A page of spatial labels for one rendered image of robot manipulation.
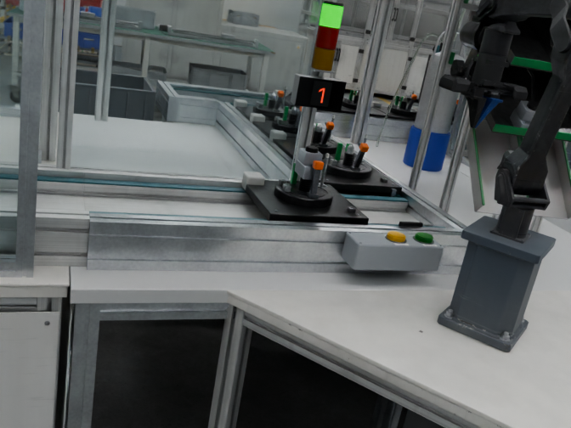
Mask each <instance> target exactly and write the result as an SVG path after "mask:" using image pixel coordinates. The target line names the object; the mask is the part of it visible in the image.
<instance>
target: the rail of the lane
mask: <svg viewBox="0 0 571 428"><path fill-rule="evenodd" d="M89 218H90V222H89V230H88V253H87V270H139V271H207V272H276V273H411V274H459V273H460V270H461V265H462V262H463V259H464V255H465V253H466V248H467V244H468V241H469V240H466V239H463V238H462V237H461V233H462V230H463V229H464V228H424V227H422V226H423V223H422V222H399V225H398V226H384V225H364V224H344V223H324V222H285V221H264V220H245V219H224V218H204V217H165V216H145V215H125V214H104V213H89ZM389 231H397V232H400V233H402V234H416V233H418V232H423V233H427V234H430V235H431V236H432V237H433V239H435V240H436V241H437V242H439V244H441V245H442V246H443V247H444V252H443V255H442V258H441V262H440V264H439V268H438V271H386V270H353V269H352V268H351V267H350V266H349V265H348V263H347V262H346V261H345V260H344V259H343V258H342V248H343V244H344V240H345V236H346V232H355V233H378V234H387V233H388V232H389Z"/></svg>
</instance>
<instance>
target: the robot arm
mask: <svg viewBox="0 0 571 428"><path fill-rule="evenodd" d="M529 17H530V18H532V17H541V18H553V21H552V23H551V28H550V33H551V38H552V41H553V43H554V46H553V49H552V51H551V68H552V75H551V79H550V81H549V82H548V84H547V87H546V90H545V91H544V94H543V96H542V98H541V100H540V103H539V105H538V107H537V109H536V111H535V113H534V116H533V119H532V121H531V122H530V124H529V128H528V130H527V132H526V133H525V136H524V138H523V141H522V143H521V145H520V146H519V148H517V149H516V150H514V151H512V150H507V151H506V152H505V153H504V154H503V157H502V160H501V163H500V164H499V165H498V167H497V169H499V170H498V172H497V173H496V176H495V200H496V201H497V203H498V204H500V205H502V209H501V212H500V217H499V220H498V222H497V225H496V226H495V227H493V228H492V229H490V231H489V232H490V233H492V234H496V235H499V236H501V237H504V238H507V239H511V240H514V241H516V242H518V243H522V244H523V243H525V242H526V241H527V240H528V239H529V238H530V237H531V234H528V231H529V225H530V223H531V220H532V217H533V215H534V209H536V210H542V211H545V210H546V208H547V206H548V205H549V204H550V198H549V195H548V192H547V188H546V183H545V180H546V176H547V173H548V167H547V162H546V156H547V154H548V151H549V149H550V147H551V145H552V143H553V141H554V139H555V137H556V135H557V132H558V130H559V128H560V126H561V125H562V123H563V120H564V118H565V115H566V114H567V112H568V109H569V107H570V105H571V25H568V22H567V20H571V0H485V2H484V3H483V5H482V6H481V7H480V8H479V10H478V11H477V12H476V15H473V17H472V21H469V22H467V23H466V24H465V25H464V26H463V27H462V29H461V31H460V40H461V43H462V44H463V45H464V46H465V47H468V48H473V49H477V50H479V51H480V52H479V53H478V56H475V55H474V58H473V59H472V62H471V64H469V65H467V64H465V63H464V61H463V60H458V59H456V60H453V63H452V66H451V68H450V75H446V74H444V75H443V76H442V77H441V78H440V81H439V86H440V87H443V88H445V89H448V90H450V91H452V92H457V93H461V94H462V95H465V97H466V100H467V103H468V108H469V117H470V127H471V128H477V127H478V125H479V124H480V123H481V122H482V120H483V119H484V118H485V117H486V115H487V114H488V113H489V112H490V111H491V110H492V109H493V108H494V107H495V106H496V105H497V104H498V103H502V102H503V100H502V99H500V95H507V96H511V97H513V99H515V100H522V101H524V100H526V98H527V96H528V91H527V88H526V87H522V86H518V85H516V84H513V83H507V82H501V81H500V80H501V77H502V74H503V70H504V67H506V68H508V67H509V64H510V63H508V62H506V59H507V55H508V53H509V49H510V46H511V43H512V38H513V34H514V35H515V36H516V35H519V34H520V30H519V29H518V28H517V25H516V22H519V21H524V20H526V19H527V18H529ZM479 85H480V86H479ZM481 85H482V86H481ZM488 86H489V87H488ZM515 194H519V195H528V196H529V197H518V196H514V195H515Z"/></svg>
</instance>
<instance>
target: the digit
mask: <svg viewBox="0 0 571 428"><path fill-rule="evenodd" d="M331 87H332V82H321V81H314V86H313V91H312V96H311V101H310V105H314V106H322V107H328V104H329V100H330V96H331Z"/></svg>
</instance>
